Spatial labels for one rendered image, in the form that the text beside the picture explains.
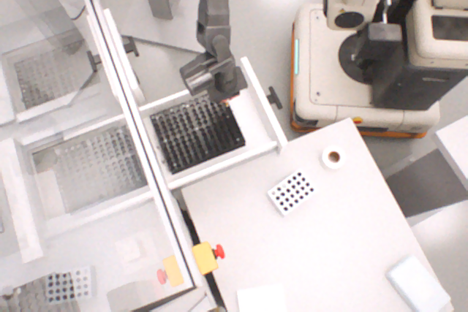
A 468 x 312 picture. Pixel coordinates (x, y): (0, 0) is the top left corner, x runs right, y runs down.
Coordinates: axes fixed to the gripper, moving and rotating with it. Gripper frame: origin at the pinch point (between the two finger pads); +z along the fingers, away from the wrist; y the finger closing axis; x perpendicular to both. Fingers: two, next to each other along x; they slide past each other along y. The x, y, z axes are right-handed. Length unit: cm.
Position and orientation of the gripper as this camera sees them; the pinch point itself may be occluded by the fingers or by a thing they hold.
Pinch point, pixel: (227, 98)
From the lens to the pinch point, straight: 111.6
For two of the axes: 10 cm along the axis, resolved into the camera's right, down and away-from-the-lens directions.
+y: 9.3, -3.4, 1.0
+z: 0.2, 3.4, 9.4
